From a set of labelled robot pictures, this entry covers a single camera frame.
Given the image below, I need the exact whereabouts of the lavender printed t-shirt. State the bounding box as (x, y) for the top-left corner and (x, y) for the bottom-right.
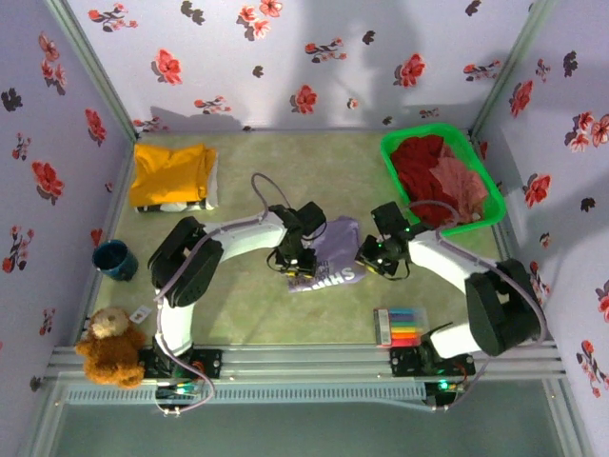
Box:
(285, 215), (367, 295)

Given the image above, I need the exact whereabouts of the pack of coloured markers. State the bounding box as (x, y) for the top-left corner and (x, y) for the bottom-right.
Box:
(373, 307), (428, 349)

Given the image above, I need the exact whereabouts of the red t-shirt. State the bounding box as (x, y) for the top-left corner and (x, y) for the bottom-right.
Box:
(389, 134), (461, 225)

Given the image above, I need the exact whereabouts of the green plastic basket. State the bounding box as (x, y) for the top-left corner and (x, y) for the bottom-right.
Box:
(379, 122), (506, 238)

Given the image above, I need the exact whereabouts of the orange folded t-shirt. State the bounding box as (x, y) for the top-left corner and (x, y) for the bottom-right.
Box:
(128, 142), (218, 209)

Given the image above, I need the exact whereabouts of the small circuit board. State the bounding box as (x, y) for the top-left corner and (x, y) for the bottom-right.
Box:
(155, 380), (204, 402)
(425, 378), (465, 407)

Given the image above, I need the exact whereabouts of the dark blue mug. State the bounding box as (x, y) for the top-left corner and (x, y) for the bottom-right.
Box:
(91, 239), (139, 283)

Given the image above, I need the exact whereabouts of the brown teddy bear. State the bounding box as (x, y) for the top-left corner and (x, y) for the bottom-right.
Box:
(74, 307), (147, 387)

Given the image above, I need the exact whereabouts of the lavender right arm cable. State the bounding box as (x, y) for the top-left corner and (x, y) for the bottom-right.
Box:
(406, 199), (548, 411)

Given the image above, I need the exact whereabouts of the lavender arm cable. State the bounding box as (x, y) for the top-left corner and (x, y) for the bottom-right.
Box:
(152, 171), (292, 419)
(406, 199), (548, 411)

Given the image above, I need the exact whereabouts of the lavender left arm cable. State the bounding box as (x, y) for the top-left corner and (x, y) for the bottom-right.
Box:
(152, 171), (292, 419)

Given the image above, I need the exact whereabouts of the grey slotted cable duct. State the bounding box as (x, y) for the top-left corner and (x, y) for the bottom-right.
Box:
(61, 383), (427, 406)

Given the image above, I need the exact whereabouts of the aluminium corner post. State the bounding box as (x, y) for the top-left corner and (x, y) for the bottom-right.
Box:
(42, 0), (139, 143)
(468, 0), (558, 138)

